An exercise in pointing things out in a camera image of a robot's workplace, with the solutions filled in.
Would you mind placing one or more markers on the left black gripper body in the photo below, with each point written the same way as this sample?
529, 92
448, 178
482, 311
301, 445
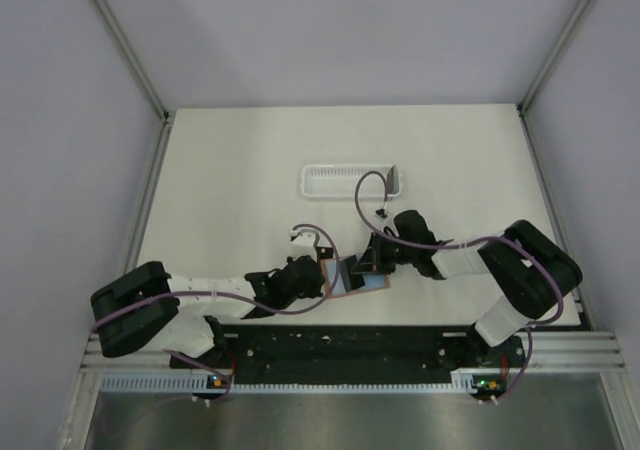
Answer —
312, 291

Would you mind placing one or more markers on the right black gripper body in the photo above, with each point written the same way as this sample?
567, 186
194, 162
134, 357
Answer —
390, 255

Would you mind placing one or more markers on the brown leather card holder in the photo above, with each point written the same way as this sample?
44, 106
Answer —
333, 282

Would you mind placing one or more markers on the black credit card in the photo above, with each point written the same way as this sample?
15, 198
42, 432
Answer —
351, 281

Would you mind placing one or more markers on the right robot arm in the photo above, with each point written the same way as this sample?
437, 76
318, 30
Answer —
532, 272

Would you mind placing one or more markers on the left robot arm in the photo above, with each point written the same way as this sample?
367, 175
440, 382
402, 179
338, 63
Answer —
151, 309

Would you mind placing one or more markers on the white plastic basket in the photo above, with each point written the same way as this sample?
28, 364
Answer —
338, 181

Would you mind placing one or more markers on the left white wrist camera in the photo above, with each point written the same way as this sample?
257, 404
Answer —
304, 242

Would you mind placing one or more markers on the left aluminium frame post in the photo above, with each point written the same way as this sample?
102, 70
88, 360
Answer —
130, 58

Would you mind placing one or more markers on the aluminium frame post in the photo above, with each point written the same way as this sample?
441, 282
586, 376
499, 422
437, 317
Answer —
130, 58
572, 24

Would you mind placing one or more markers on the right aluminium frame post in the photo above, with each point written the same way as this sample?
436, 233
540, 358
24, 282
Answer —
572, 24

